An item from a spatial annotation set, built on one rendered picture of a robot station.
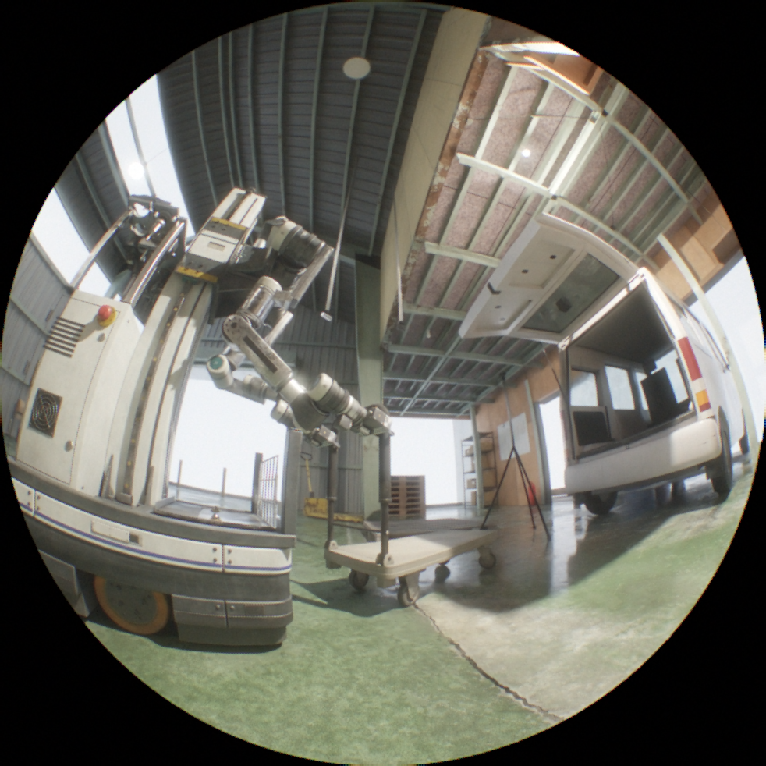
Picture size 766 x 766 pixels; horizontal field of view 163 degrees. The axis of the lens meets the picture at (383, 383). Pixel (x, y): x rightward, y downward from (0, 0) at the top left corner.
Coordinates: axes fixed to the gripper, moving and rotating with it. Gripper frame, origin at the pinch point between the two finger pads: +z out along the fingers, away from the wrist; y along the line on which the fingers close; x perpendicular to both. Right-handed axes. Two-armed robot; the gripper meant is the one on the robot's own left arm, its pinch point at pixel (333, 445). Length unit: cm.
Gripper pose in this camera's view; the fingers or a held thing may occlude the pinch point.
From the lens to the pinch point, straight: 116.5
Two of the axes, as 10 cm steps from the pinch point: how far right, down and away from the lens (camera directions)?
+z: 6.8, 5.8, 4.5
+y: 6.9, -3.0, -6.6
